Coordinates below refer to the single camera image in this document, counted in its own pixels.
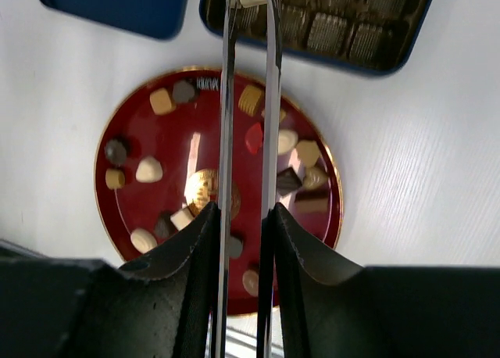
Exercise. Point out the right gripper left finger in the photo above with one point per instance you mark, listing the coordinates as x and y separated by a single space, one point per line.
157 305

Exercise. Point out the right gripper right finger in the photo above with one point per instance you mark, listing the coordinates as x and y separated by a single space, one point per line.
322 295

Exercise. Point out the white rectangular chocolate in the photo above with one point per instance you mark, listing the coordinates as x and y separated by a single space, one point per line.
182 218

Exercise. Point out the layered dark tan chocolate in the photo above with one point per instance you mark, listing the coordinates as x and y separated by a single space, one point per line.
315 201

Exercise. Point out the dark square chocolate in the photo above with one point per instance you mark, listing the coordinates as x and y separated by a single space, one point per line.
287 182

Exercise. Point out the red chocolate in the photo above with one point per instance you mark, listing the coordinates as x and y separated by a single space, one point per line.
254 138

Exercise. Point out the metal tongs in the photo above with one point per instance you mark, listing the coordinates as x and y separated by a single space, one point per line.
271 100

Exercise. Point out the brown oval chocolate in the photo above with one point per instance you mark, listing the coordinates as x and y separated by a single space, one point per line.
250 282

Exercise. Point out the white swirl oval chocolate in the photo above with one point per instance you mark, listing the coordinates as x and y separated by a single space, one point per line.
142 240

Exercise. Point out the dark cone chocolate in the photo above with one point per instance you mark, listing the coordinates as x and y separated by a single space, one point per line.
164 227

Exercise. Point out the grey flower chocolate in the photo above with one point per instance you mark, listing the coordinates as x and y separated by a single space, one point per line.
236 246

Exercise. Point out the heart chocolate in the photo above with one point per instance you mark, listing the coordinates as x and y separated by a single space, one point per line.
314 178

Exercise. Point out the tan cup chocolate left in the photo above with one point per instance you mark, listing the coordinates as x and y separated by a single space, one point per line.
114 179

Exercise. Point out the white shell chocolate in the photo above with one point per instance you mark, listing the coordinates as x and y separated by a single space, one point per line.
149 170

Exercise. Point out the tan scalloped chocolate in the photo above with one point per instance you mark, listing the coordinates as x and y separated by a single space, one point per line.
308 152

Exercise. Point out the dark flower chocolate left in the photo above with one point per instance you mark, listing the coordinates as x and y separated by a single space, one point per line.
116 151

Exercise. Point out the tan cube chocolate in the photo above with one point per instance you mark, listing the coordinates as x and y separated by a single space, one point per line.
282 115

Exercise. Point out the tan square chocolate top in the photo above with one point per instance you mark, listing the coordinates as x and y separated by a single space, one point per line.
162 102

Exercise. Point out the dark round chocolate top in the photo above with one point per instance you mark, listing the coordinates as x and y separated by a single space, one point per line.
184 91

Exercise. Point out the tan ribbed chocolate top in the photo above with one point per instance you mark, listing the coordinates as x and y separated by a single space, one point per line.
250 99

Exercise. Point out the blue chocolate box with tray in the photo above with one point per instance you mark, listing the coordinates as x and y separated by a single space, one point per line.
365 36

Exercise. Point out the red round plate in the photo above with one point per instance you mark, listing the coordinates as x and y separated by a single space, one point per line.
186 143

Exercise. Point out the blue tin lid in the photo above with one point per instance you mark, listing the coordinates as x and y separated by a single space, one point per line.
158 19

